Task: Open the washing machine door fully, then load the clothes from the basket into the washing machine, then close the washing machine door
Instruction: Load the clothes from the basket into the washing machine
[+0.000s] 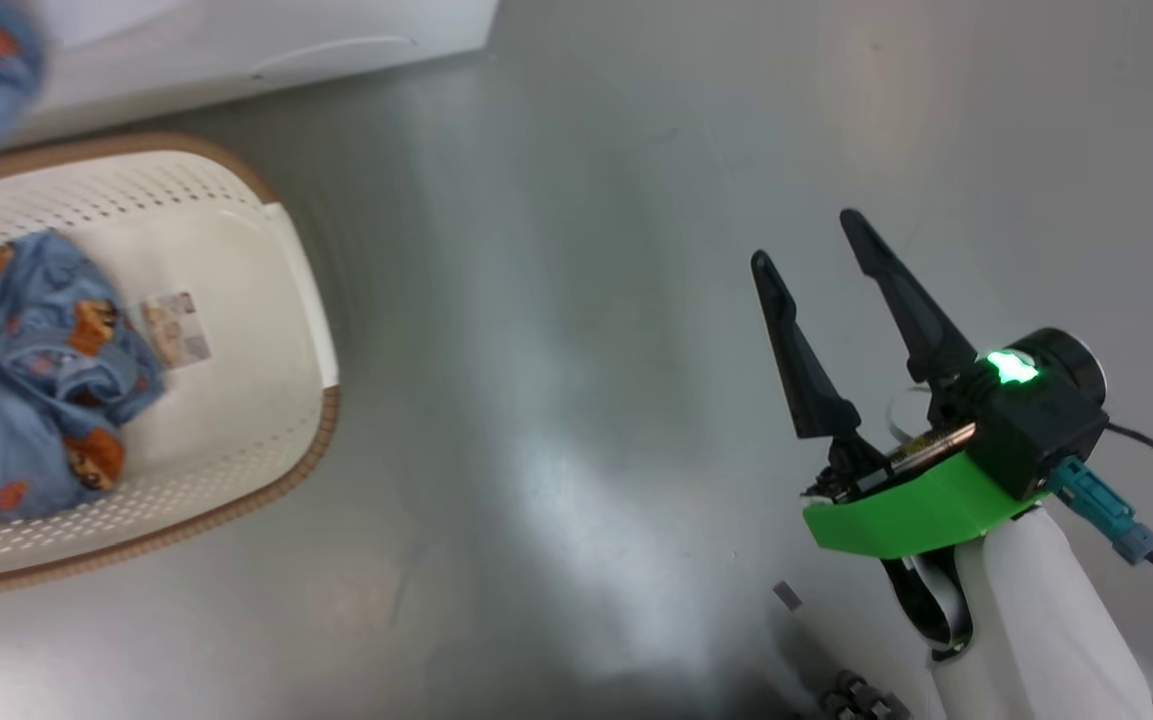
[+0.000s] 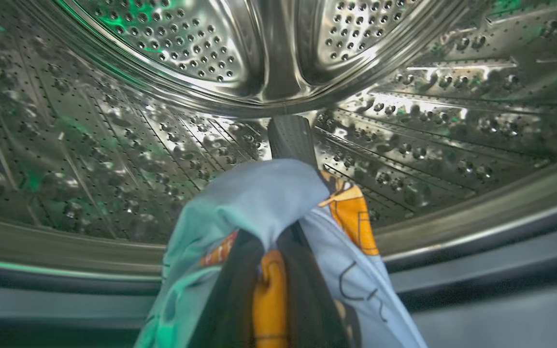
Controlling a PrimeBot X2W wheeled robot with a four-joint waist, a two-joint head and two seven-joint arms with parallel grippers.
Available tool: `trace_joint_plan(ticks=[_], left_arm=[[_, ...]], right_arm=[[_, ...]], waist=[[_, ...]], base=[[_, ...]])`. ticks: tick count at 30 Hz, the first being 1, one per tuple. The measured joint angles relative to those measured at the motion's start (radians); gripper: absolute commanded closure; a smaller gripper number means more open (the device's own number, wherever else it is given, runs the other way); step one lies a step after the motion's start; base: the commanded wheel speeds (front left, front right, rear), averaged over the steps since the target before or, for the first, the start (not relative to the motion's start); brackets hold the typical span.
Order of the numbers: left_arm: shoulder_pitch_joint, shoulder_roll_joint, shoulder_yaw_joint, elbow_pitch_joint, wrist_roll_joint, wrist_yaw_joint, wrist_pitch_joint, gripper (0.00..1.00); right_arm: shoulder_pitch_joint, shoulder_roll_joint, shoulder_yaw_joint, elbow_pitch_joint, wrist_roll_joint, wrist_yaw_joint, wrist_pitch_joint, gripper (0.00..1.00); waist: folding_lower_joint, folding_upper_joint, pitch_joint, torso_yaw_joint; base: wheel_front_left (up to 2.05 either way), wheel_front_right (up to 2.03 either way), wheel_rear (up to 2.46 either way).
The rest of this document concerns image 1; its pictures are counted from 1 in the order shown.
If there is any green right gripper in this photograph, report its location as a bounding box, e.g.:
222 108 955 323
750 208 1050 560

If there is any cream perforated laundry basket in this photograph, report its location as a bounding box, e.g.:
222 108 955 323
0 133 342 599

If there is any basket product label sticker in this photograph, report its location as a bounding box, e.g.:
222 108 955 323
140 290 213 371

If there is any white front-load washing machine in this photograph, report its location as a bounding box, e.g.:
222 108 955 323
0 0 500 151

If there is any round white filter cover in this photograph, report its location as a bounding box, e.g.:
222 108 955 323
251 36 422 86

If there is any teal right cable connector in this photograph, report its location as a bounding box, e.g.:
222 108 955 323
1049 457 1153 567

